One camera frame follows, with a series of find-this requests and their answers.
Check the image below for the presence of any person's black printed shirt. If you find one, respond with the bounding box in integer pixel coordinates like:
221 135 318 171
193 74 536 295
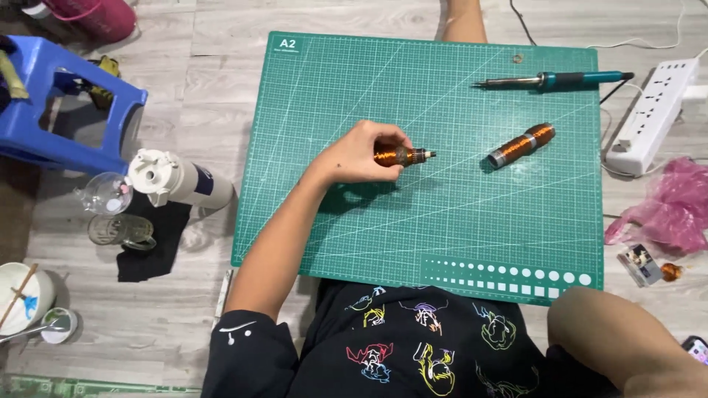
201 279 617 398

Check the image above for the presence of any white cable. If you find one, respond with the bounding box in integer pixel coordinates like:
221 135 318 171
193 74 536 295
585 0 688 52

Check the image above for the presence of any white power strip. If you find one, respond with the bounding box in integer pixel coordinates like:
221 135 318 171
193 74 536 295
605 58 701 178

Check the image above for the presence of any copper coil on grey tube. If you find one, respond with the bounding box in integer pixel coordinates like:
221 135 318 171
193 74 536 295
487 123 556 169

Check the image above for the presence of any green patterned mat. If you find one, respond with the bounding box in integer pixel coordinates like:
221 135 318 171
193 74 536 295
0 374 203 398

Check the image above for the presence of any white bowl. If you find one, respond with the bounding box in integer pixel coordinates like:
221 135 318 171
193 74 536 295
0 262 56 337

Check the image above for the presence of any round clear glass flask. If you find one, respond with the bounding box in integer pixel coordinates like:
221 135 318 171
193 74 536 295
74 172 134 216

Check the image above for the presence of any green cutting mat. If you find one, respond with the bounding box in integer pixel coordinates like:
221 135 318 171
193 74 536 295
230 31 605 307

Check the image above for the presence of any pink plastic bag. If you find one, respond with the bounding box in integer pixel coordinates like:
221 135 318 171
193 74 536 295
603 157 708 256

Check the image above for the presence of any black cloth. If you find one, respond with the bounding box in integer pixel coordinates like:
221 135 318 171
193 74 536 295
115 191 194 283

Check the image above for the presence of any person's left hand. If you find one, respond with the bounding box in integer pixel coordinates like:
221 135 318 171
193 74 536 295
325 120 414 186

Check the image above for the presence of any white cylindrical bottle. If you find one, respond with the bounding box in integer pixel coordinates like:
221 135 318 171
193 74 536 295
128 148 235 211

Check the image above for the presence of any metal spoon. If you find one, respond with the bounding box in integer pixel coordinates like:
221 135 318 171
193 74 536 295
0 317 70 345

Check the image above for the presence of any wooden chopstick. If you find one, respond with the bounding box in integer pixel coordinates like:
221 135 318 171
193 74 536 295
0 263 39 328

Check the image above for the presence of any clear glass mug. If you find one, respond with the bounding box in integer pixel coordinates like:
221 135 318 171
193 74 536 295
88 214 157 252

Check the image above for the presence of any yellowish stick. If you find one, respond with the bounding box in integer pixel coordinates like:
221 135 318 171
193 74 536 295
0 50 30 101

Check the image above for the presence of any small clear printed packet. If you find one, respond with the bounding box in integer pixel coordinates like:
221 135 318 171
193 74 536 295
617 244 664 288

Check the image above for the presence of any yellow and black tool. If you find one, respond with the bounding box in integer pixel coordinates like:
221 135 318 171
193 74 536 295
82 55 122 111

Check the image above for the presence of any small white cup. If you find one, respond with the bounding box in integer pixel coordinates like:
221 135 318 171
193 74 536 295
41 307 79 345

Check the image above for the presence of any teal soldering iron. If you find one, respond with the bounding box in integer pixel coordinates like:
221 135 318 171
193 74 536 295
473 71 635 92

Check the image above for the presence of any blue plastic stool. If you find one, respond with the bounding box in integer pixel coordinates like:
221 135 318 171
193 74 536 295
0 35 149 176

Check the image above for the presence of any black soldering iron cable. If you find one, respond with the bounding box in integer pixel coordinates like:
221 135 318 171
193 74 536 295
599 77 635 107

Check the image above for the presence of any copper coil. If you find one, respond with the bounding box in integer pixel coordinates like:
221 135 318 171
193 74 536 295
487 123 556 169
374 143 437 168

